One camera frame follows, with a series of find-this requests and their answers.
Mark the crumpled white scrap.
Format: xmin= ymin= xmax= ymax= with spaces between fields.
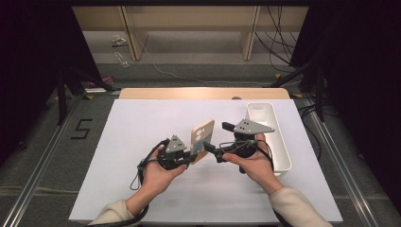
xmin=111 ymin=34 xmax=129 ymax=48

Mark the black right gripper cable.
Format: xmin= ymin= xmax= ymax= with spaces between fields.
xmin=220 ymin=138 xmax=285 ymax=227

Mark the pink object on floor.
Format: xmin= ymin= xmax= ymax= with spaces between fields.
xmin=87 ymin=75 xmax=115 ymax=89

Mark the white plastic storage bin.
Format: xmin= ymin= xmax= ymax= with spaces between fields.
xmin=245 ymin=101 xmax=292 ymax=177

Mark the black metal stand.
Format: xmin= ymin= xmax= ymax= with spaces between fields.
xmin=56 ymin=67 xmax=122 ymax=127
xmin=270 ymin=62 xmax=325 ymax=122

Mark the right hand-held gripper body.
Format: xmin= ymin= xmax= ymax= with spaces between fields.
xmin=216 ymin=118 xmax=275 ymax=174

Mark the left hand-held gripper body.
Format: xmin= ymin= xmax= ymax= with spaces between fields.
xmin=157 ymin=134 xmax=187 ymax=171

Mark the person's left hand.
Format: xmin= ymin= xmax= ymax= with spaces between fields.
xmin=138 ymin=145 xmax=187 ymax=204

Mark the aluminium floor rail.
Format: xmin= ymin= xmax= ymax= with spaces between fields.
xmin=302 ymin=97 xmax=379 ymax=227
xmin=0 ymin=94 xmax=83 ymax=227

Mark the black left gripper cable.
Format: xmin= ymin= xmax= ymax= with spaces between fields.
xmin=83 ymin=138 xmax=171 ymax=227

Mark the white table mat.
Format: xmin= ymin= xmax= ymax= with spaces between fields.
xmin=68 ymin=98 xmax=344 ymax=224

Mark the black curtain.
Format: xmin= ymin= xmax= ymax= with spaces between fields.
xmin=289 ymin=0 xmax=401 ymax=216
xmin=0 ymin=0 xmax=102 ymax=165

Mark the person's right hand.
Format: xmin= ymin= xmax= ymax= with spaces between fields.
xmin=221 ymin=132 xmax=285 ymax=196

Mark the bundle of black cables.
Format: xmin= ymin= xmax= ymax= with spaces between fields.
xmin=254 ymin=6 xmax=304 ymax=74

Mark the clear plastic piece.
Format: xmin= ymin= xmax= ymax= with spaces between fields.
xmin=113 ymin=51 xmax=131 ymax=69

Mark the light wooden shelf unit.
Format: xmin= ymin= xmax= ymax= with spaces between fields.
xmin=71 ymin=5 xmax=310 ymax=61

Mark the wooden table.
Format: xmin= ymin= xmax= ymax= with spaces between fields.
xmin=118 ymin=87 xmax=291 ymax=100

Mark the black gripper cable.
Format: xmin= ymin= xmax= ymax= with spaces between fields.
xmin=83 ymin=138 xmax=171 ymax=227
xmin=220 ymin=138 xmax=285 ymax=227

